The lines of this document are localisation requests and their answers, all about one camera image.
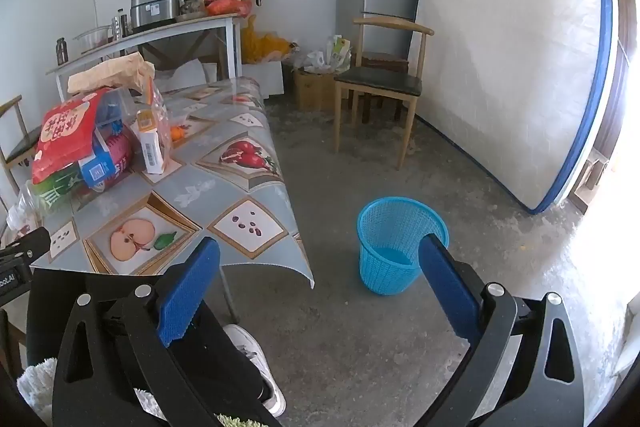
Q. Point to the orange peel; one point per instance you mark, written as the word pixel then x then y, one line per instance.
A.
pixel 176 134

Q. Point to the white foam packing sheet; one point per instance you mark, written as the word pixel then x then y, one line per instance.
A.
pixel 187 74

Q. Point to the clear glass bowl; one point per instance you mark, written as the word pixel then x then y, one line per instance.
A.
pixel 92 39

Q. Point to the white mattress with blue edge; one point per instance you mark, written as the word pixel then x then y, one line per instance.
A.
pixel 500 57

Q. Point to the white side table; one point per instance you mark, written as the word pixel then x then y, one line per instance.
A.
pixel 200 23

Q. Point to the yellow plastic bag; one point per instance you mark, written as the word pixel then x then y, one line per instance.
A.
pixel 260 44

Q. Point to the white shoe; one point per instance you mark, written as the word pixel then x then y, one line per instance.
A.
pixel 260 357

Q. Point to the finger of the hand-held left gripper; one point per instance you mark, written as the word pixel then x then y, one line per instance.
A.
pixel 30 241

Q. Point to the brown wooden door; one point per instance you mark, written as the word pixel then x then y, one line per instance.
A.
pixel 622 57

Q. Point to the brown paper bag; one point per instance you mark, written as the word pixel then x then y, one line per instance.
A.
pixel 110 74

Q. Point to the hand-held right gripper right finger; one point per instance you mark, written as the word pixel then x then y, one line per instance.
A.
pixel 450 287

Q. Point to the blue plastic wastebasket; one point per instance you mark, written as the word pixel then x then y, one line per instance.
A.
pixel 385 227

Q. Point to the steel thermos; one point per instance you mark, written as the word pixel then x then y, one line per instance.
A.
pixel 119 24

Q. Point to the green plastic bottle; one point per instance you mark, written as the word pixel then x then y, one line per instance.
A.
pixel 55 189

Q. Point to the white foam box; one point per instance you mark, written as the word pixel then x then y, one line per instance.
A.
pixel 265 79

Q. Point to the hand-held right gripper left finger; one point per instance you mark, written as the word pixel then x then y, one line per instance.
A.
pixel 187 292

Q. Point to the red snack bag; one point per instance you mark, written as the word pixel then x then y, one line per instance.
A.
pixel 65 132

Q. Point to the silver rice cooker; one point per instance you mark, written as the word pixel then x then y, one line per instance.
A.
pixel 155 9

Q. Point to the pink packet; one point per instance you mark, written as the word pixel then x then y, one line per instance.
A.
pixel 120 154

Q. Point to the blue packet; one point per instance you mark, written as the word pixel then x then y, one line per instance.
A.
pixel 97 169

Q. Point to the fruit print tablecloth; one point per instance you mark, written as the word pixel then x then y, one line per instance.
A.
pixel 200 202

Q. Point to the white yellow carton box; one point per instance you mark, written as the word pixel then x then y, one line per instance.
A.
pixel 150 147

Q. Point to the wooden chair black seat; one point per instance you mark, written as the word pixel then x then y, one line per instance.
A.
pixel 22 147
pixel 380 79

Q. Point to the dark wooden stool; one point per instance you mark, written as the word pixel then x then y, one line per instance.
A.
pixel 382 62

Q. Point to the orange plastic bag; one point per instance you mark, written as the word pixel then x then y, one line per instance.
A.
pixel 230 4

